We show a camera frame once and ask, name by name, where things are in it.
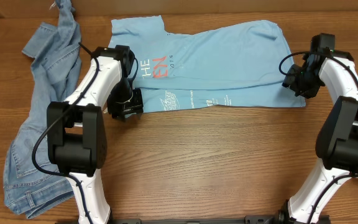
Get light blue t-shirt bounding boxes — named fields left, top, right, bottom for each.
left=110, top=16, right=306, bottom=113

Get blue denim jeans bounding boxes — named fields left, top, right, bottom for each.
left=3, top=0, right=81, bottom=219

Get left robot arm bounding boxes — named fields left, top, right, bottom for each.
left=47, top=45, right=144, bottom=223

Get brown cardboard backboard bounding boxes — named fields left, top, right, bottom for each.
left=0, top=0, right=358, bottom=18

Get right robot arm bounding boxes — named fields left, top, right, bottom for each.
left=262, top=33, right=358, bottom=223

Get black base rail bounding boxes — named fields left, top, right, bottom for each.
left=54, top=213, right=331, bottom=224

